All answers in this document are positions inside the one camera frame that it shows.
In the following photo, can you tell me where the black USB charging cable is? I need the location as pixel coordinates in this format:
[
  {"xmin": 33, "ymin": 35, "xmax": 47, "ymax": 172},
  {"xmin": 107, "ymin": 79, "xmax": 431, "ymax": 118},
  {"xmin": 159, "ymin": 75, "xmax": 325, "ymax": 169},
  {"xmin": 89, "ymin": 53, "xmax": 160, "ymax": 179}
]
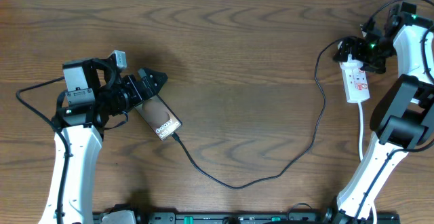
[{"xmin": 171, "ymin": 36, "xmax": 353, "ymax": 190}]

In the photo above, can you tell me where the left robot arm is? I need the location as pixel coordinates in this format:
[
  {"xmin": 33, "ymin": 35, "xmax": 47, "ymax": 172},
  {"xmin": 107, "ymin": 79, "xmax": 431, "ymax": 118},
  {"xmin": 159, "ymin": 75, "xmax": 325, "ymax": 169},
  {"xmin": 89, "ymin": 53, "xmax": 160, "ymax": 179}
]
[{"xmin": 40, "ymin": 56, "xmax": 168, "ymax": 223}]

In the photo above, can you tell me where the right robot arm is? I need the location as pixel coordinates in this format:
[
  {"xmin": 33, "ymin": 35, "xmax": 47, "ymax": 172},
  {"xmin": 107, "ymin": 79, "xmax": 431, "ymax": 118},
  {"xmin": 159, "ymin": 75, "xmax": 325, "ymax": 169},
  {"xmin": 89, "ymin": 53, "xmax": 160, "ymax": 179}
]
[{"xmin": 321, "ymin": 0, "xmax": 433, "ymax": 223}]

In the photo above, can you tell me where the white power strip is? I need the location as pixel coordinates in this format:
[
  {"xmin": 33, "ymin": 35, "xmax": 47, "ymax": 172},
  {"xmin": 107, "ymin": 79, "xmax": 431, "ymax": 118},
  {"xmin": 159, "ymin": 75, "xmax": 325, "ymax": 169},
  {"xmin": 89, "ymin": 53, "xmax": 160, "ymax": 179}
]
[{"xmin": 339, "ymin": 54, "xmax": 370, "ymax": 104}]

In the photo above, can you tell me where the white power strip cord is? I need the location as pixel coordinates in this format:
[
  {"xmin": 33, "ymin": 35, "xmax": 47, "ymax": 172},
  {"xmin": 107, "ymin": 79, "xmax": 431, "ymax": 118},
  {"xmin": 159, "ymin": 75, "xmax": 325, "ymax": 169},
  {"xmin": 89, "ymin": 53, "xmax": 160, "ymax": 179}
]
[{"xmin": 357, "ymin": 102, "xmax": 378, "ymax": 224}]

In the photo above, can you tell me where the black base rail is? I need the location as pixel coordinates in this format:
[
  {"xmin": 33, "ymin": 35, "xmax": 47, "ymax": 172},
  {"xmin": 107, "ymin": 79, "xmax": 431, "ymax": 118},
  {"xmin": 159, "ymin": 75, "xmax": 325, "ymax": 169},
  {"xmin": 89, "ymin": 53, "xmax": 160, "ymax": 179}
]
[{"xmin": 93, "ymin": 210, "xmax": 401, "ymax": 224}]

